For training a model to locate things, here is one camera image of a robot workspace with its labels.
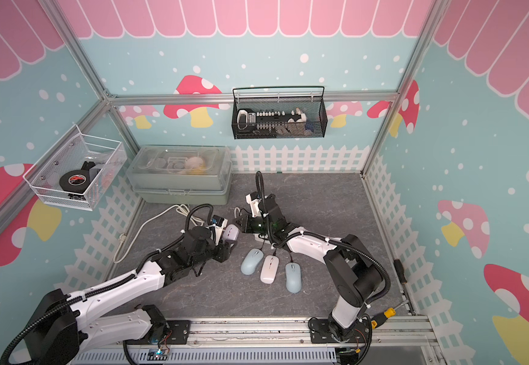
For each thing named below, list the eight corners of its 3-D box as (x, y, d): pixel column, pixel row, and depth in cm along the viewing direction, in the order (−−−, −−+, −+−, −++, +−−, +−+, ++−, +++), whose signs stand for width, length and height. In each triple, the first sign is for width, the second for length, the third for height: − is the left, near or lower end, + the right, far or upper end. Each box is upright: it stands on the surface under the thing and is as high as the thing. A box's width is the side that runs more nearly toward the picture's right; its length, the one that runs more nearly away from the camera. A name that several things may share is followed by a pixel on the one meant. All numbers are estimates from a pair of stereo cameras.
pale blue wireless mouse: (286, 293, 84) (286, 290, 82) (285, 265, 91) (285, 262, 89) (302, 293, 84) (303, 290, 82) (300, 265, 91) (300, 262, 89)
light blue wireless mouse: (237, 269, 89) (236, 266, 87) (253, 247, 95) (252, 245, 93) (249, 277, 87) (248, 275, 85) (265, 255, 93) (264, 252, 91)
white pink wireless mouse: (258, 282, 87) (258, 280, 85) (265, 255, 93) (265, 253, 92) (274, 286, 86) (274, 284, 84) (280, 259, 92) (281, 257, 91)
